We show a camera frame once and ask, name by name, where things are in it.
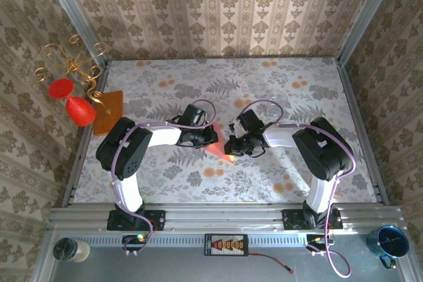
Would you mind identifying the pink paper sheet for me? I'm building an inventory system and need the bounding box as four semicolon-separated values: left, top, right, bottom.
204;122;234;164

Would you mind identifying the orange square mat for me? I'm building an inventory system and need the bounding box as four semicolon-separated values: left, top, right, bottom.
92;90;125;137

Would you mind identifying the clear glass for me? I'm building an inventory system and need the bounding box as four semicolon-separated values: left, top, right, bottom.
268;95;288;116

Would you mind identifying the black power distribution board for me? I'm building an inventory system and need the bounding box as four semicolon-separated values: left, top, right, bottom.
204;233;249;258

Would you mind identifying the red plastic goblet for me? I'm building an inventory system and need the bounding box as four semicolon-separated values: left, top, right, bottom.
48;77;97;127

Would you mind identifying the jar with black lid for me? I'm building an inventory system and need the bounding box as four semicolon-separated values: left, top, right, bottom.
52;237;91;263

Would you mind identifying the blue metal mug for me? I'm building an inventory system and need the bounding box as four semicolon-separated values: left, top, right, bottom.
365;225;410;269

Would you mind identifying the wide aluminium base rail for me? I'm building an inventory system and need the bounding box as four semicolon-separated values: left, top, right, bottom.
48;202;406;232

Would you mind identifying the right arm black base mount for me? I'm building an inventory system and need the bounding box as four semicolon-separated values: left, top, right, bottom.
282;207;344;230

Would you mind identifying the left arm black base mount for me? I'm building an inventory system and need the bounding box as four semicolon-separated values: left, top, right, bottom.
106;208;167;232

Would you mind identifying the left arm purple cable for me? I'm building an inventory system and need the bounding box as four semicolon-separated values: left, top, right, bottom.
110;98;216;258

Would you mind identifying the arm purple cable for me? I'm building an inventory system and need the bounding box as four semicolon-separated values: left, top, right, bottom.
238;99;357;278
110;98;216;258

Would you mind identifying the slotted grey cable duct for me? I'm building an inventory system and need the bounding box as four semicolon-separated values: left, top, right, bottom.
75;230;309;247

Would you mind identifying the aluminium side rail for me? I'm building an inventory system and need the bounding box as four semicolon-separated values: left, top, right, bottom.
336;59;391;205
61;62;110;207

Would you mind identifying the red wire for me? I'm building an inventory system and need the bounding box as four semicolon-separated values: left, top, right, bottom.
247;252;295;275

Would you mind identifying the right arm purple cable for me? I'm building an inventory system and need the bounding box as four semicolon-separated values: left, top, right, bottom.
238;99;357;278

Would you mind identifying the gold wire candle stand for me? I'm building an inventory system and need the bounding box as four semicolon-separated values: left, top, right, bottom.
31;33;112;115

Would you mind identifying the aluminium frame post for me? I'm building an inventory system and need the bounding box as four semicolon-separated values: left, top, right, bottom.
336;0;403;65
36;0;109;67

